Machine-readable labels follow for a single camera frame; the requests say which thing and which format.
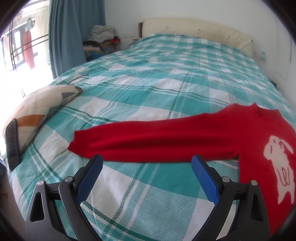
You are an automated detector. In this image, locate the red knit sweater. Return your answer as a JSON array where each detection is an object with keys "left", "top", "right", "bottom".
[{"left": 68, "top": 104, "right": 295, "bottom": 233}]

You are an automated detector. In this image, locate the pile of clothes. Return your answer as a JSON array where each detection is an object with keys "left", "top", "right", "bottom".
[{"left": 83, "top": 25, "right": 121, "bottom": 62}]

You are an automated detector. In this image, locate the patterned cushion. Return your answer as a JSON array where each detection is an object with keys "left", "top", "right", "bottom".
[{"left": 3, "top": 85, "right": 82, "bottom": 154}]

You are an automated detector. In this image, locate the white wardrobe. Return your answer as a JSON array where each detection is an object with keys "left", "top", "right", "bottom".
[{"left": 274, "top": 21, "right": 295, "bottom": 103}]

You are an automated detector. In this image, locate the teal plaid bed cover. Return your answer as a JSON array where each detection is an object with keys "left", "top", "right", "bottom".
[{"left": 9, "top": 34, "right": 295, "bottom": 240}]

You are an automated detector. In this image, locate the red hanging garment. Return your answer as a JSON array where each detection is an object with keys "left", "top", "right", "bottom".
[{"left": 23, "top": 17, "right": 35, "bottom": 69}]

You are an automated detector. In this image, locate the cream padded headboard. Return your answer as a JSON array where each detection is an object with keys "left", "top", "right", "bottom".
[{"left": 138, "top": 18, "right": 253, "bottom": 57}]

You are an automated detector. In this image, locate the blue curtain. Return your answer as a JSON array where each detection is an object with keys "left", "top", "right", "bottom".
[{"left": 48, "top": 0, "right": 105, "bottom": 78}]

